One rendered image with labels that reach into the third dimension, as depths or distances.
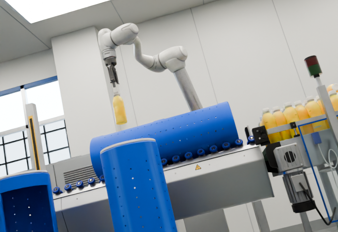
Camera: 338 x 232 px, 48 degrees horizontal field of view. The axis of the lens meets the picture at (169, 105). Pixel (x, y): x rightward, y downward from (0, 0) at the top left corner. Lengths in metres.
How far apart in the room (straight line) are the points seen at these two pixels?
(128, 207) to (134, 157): 0.22
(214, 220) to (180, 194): 0.68
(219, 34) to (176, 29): 0.63
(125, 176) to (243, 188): 0.76
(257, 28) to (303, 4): 0.73
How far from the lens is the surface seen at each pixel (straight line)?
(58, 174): 4.23
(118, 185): 1.77
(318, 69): 2.07
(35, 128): 3.02
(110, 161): 1.79
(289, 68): 5.49
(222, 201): 2.23
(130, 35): 2.44
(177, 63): 2.84
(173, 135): 2.22
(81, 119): 5.28
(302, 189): 1.95
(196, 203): 2.24
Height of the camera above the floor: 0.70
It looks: 15 degrees up
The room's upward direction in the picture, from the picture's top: 14 degrees counter-clockwise
